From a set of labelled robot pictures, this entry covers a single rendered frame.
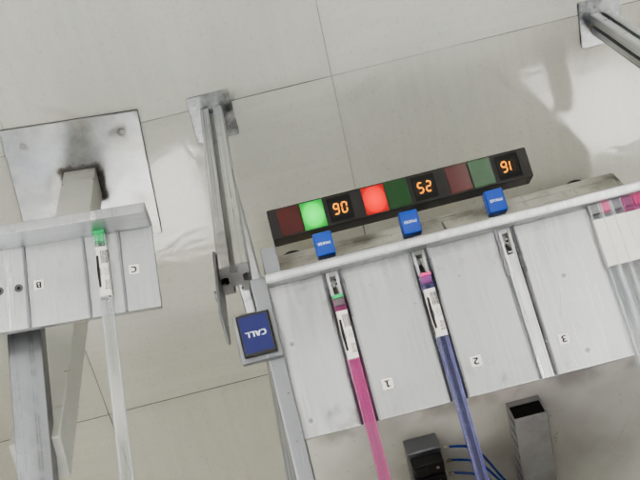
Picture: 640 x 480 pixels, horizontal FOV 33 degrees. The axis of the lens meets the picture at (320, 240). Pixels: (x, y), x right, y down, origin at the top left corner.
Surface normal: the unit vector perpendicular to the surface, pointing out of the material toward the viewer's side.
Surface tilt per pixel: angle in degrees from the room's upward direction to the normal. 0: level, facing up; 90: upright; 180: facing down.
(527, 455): 0
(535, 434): 0
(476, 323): 42
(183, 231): 0
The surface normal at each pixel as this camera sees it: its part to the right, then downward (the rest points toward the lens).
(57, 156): 0.14, 0.44
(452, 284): -0.04, -0.25
